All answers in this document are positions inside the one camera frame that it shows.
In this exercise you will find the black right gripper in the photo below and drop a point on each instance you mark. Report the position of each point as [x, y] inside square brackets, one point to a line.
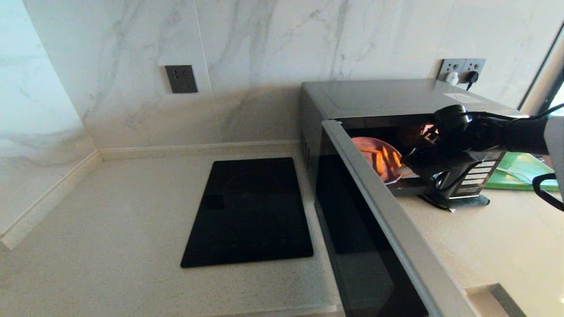
[449, 149]

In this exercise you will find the orange french fry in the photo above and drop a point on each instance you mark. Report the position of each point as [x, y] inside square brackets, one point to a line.
[379, 164]
[396, 159]
[370, 151]
[386, 155]

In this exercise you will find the lilac plastic plate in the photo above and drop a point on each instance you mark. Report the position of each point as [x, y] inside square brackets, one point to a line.
[368, 143]

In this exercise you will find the black glass microwave door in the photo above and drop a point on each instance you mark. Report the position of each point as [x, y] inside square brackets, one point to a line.
[365, 246]

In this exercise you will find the dark cloth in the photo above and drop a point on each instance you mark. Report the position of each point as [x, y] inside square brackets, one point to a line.
[467, 202]

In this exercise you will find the green cutting board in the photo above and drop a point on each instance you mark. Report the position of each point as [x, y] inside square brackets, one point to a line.
[515, 174]

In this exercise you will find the white power plug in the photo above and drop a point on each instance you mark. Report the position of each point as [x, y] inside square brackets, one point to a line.
[451, 79]

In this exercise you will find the black power plug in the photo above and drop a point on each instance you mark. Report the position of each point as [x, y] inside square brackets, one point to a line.
[471, 77]

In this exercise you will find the beige cabinet door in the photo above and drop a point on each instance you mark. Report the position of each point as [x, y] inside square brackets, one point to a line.
[482, 306]

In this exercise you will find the black glass induction cooktop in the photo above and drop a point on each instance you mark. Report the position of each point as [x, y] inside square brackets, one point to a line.
[249, 215]

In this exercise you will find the dark window frame post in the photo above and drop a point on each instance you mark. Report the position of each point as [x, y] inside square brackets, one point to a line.
[544, 79]

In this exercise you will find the dark grey wall socket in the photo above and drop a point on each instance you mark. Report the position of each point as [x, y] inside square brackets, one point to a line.
[181, 79]

